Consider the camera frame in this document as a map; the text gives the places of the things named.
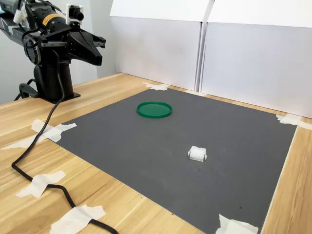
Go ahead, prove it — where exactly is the small white plastic terminal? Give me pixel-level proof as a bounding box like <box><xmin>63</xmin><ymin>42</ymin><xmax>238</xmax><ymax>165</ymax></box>
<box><xmin>187</xmin><ymin>145</ymin><xmax>208</xmax><ymax>162</ymax></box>

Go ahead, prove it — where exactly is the round green lid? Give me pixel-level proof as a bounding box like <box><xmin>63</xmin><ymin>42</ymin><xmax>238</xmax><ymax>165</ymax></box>
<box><xmin>136</xmin><ymin>101</ymin><xmax>173</xmax><ymax>119</ymax></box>

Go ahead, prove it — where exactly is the white masking tape piece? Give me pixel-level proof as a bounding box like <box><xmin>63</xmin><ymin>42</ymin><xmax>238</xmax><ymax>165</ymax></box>
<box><xmin>142</xmin><ymin>81</ymin><xmax>171</xmax><ymax>91</ymax></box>
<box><xmin>275</xmin><ymin>113</ymin><xmax>312</xmax><ymax>130</ymax></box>
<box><xmin>16</xmin><ymin>170</ymin><xmax>66</xmax><ymax>198</ymax></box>
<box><xmin>31</xmin><ymin>118</ymin><xmax>78</xmax><ymax>143</ymax></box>
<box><xmin>0</xmin><ymin>134</ymin><xmax>47</xmax><ymax>151</ymax></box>
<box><xmin>50</xmin><ymin>204</ymin><xmax>107</xmax><ymax>234</ymax></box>
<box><xmin>214</xmin><ymin>214</ymin><xmax>259</xmax><ymax>234</ymax></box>

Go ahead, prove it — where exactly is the dark grey mat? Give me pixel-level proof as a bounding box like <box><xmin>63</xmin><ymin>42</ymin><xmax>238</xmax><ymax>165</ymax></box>
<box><xmin>50</xmin><ymin>87</ymin><xmax>298</xmax><ymax>234</ymax></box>

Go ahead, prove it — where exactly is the white partition box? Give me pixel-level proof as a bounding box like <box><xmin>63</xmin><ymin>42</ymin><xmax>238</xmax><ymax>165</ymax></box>
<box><xmin>200</xmin><ymin>0</ymin><xmax>312</xmax><ymax>119</ymax></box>

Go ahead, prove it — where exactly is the small white wrist camera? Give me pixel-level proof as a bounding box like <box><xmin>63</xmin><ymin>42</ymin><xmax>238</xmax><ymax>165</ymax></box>
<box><xmin>65</xmin><ymin>3</ymin><xmax>85</xmax><ymax>27</ymax></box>

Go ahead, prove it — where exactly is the white cable clip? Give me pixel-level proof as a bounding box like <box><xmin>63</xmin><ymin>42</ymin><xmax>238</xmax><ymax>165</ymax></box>
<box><xmin>13</xmin><ymin>6</ymin><xmax>28</xmax><ymax>25</ymax></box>

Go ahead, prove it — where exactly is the black base power cable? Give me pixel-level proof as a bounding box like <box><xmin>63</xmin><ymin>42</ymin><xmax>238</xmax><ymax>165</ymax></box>
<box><xmin>13</xmin><ymin>77</ymin><xmax>39</xmax><ymax>102</ymax></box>

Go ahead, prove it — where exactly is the black camera cable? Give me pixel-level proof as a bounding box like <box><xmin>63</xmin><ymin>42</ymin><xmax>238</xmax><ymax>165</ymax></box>
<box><xmin>11</xmin><ymin>50</ymin><xmax>120</xmax><ymax>234</ymax></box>

